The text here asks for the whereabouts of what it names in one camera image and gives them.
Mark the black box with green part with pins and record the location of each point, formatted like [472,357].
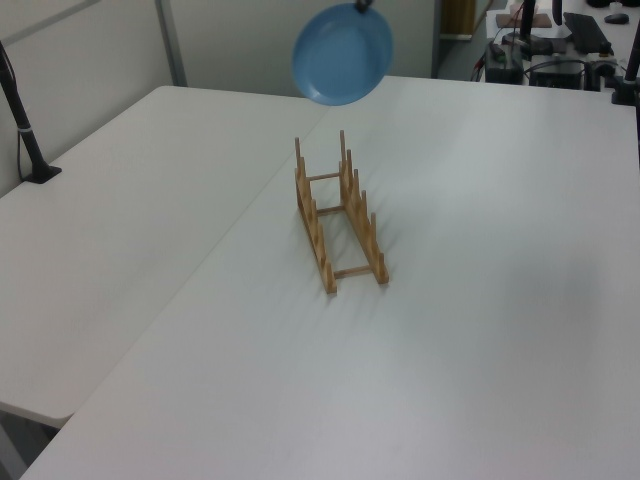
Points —
[507,67]

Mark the brown desk pad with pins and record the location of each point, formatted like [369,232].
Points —
[507,20]

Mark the black keyboard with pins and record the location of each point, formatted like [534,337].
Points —
[585,32]

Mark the blue round plate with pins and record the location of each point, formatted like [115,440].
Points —
[340,55]

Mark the wooden panel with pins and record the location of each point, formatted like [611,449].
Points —
[456,17]

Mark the black monitor stand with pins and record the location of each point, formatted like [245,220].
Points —
[526,30]

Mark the wooden plate rack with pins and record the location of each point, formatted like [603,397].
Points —
[327,277]

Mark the black camera pole with clamp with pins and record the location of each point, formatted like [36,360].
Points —
[631,60]

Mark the black electronics unit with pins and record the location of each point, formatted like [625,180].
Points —
[557,75]

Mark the black pole with clamp base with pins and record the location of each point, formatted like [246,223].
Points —
[20,115]

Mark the dark computer mouse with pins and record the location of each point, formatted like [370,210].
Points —
[617,19]

